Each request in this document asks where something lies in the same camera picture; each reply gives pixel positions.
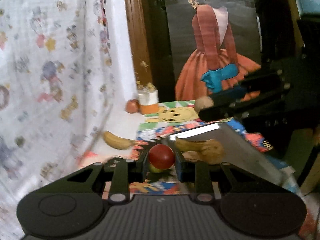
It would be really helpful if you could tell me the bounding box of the yellow banana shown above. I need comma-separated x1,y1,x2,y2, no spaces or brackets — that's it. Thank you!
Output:
103,131,137,150

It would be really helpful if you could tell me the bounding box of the striped pepino melon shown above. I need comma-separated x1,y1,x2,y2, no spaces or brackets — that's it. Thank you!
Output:
200,139,225,165

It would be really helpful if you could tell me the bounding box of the wall poster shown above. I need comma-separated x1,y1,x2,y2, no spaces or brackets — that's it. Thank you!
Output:
161,0,262,102

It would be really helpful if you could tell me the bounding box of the white and orange cup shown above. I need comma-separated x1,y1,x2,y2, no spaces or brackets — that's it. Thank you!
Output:
137,89,160,115

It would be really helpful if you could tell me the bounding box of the dark door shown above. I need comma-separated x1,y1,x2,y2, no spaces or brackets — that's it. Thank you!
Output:
144,0,300,103

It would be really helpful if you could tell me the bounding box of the brown spotted banana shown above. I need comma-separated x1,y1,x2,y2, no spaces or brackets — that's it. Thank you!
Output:
174,139,208,153

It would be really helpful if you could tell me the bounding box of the yellow flower twig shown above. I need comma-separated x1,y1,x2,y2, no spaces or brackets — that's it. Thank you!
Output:
136,60,157,92

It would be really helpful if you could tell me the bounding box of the small orange-red fruit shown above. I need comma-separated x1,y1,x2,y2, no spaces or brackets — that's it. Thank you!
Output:
125,99,140,114

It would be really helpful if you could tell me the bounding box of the metal tray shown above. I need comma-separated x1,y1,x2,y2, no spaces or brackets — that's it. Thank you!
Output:
161,122,288,188

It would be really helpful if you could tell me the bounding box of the green grape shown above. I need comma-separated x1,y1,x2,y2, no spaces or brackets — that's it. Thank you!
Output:
149,164,168,174

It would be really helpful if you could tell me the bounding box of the brown wooden door frame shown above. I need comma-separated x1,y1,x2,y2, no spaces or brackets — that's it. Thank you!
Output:
122,0,154,90

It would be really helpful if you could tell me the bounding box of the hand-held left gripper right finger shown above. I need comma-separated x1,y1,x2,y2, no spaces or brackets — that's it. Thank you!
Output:
174,151,283,203

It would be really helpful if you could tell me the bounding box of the brown longan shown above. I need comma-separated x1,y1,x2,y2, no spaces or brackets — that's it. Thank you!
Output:
194,96,215,114

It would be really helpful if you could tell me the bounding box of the white printed blanket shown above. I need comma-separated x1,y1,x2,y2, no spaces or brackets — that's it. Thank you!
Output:
0,0,138,240

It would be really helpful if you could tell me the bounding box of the blue and red colourful drawing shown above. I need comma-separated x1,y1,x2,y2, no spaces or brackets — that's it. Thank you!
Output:
129,120,275,195

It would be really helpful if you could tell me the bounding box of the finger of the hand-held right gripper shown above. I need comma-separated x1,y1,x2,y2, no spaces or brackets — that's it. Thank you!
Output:
211,71,284,103
199,102,250,122

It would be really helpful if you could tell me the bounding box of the red cherry tomato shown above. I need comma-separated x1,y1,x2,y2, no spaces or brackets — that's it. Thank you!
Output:
149,144,175,170

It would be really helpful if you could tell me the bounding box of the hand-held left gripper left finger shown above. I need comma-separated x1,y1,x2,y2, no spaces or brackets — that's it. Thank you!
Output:
49,150,150,203

